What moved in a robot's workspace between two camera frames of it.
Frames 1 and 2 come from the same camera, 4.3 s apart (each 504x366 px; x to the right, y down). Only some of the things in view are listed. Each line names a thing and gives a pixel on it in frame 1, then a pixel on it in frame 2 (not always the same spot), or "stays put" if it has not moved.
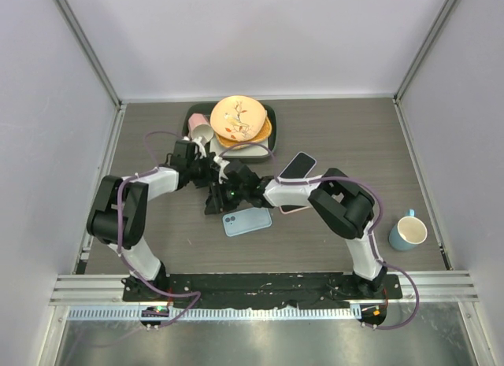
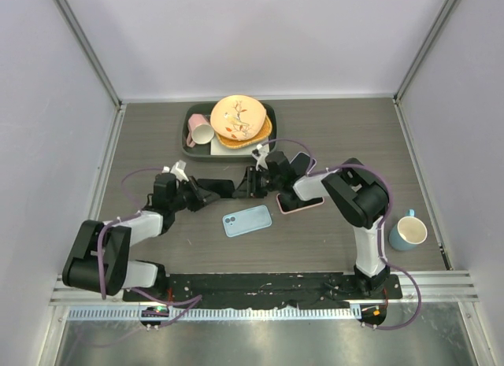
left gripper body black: [201, 173] → [183, 198]
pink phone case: [290, 208] stays put
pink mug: [199, 126] stays put
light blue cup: [409, 231] stays put
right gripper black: [216, 202] → [252, 190]
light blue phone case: [246, 220] stays put
